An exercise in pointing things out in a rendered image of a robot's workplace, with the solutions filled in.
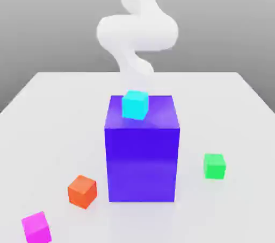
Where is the small orange cube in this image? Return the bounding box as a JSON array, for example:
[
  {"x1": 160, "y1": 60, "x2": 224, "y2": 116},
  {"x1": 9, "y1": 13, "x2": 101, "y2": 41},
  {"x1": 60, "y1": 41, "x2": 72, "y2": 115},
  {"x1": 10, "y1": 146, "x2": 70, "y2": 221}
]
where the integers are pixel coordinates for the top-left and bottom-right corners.
[{"x1": 67, "y1": 175, "x2": 98, "y2": 210}]

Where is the small magenta cube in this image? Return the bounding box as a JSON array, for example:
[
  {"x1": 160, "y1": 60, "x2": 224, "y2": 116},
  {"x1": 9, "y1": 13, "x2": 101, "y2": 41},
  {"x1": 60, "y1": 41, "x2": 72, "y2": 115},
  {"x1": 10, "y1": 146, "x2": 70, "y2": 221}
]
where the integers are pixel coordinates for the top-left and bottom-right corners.
[{"x1": 21, "y1": 211, "x2": 53, "y2": 243}]

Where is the large purple box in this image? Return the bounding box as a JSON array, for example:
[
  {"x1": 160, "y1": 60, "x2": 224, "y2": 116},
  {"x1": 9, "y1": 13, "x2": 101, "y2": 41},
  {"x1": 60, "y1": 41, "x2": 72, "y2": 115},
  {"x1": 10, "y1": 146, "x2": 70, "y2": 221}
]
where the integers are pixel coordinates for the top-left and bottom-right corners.
[{"x1": 104, "y1": 95, "x2": 180, "y2": 203}]

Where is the small cyan cube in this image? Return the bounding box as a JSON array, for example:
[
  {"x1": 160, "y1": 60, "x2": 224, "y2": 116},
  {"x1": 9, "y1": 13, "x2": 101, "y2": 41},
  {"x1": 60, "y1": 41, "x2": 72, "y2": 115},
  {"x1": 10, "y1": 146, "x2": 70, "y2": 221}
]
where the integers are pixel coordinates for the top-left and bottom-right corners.
[{"x1": 121, "y1": 90, "x2": 149, "y2": 121}]

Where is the small green cube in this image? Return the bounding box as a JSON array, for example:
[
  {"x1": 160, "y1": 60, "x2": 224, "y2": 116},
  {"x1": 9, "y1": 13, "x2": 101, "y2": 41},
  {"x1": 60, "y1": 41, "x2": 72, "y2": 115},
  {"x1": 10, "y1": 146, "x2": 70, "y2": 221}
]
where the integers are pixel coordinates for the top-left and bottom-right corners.
[{"x1": 203, "y1": 153, "x2": 227, "y2": 180}]

